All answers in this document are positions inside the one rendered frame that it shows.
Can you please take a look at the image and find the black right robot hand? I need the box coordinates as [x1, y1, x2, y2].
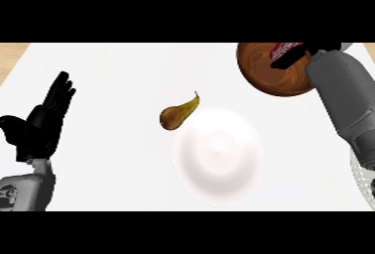
[271, 42, 343, 70]

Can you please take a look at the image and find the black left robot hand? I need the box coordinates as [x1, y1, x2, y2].
[0, 70, 79, 164]

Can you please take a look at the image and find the red can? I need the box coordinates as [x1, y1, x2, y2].
[271, 42, 305, 62]

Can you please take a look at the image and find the brown wooden bowl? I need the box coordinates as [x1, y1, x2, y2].
[237, 42, 316, 97]

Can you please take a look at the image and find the white plate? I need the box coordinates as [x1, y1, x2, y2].
[172, 106, 268, 207]

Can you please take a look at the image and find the brown pear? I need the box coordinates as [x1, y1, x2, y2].
[158, 91, 201, 132]

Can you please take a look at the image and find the white perforated basket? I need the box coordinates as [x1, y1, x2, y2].
[349, 148, 375, 211]

